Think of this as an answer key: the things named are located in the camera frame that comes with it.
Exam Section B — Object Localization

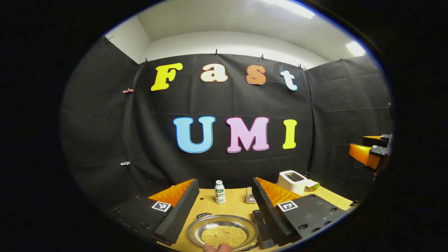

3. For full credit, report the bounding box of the white toaster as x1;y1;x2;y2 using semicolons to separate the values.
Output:
277;170;308;196

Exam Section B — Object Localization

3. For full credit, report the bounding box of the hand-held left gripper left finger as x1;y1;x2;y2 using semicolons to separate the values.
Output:
105;178;200;246

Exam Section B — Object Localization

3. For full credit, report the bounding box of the long ceiling light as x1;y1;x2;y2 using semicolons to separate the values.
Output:
262;0;316;20

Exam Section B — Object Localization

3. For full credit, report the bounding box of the small ceiling light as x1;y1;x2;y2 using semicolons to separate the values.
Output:
346;41;366;57

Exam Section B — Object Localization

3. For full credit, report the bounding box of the small white drink bottle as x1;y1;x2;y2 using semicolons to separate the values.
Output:
214;180;226;204

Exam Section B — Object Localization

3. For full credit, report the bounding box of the black induction cooktop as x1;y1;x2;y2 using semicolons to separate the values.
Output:
252;209;278;249

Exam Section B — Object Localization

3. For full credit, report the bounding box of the steel pot with yellow beans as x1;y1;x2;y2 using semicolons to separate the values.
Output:
187;212;260;252

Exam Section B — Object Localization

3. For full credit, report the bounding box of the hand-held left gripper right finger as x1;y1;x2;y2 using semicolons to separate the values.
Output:
252;177;354;247

